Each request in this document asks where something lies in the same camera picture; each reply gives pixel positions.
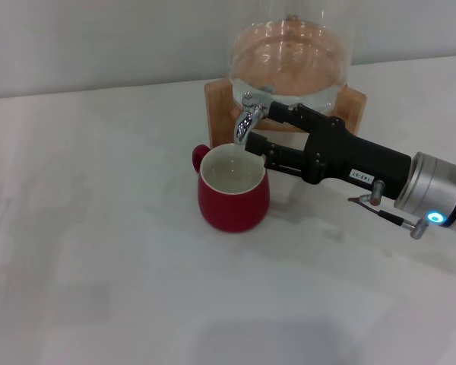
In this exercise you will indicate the glass water dispenser jar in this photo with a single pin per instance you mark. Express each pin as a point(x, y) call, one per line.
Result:
point(289, 57)

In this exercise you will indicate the wooden dispenser stand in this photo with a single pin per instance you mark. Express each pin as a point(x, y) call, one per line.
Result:
point(218, 114)

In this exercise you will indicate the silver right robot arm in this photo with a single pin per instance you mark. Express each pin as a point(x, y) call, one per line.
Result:
point(441, 194)

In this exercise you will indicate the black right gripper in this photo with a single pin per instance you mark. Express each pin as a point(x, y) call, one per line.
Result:
point(353, 159)

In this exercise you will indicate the red ceramic cup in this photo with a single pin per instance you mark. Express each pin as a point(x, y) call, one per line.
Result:
point(232, 209)

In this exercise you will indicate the chrome faucet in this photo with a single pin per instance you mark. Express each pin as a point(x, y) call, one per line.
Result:
point(245, 121)

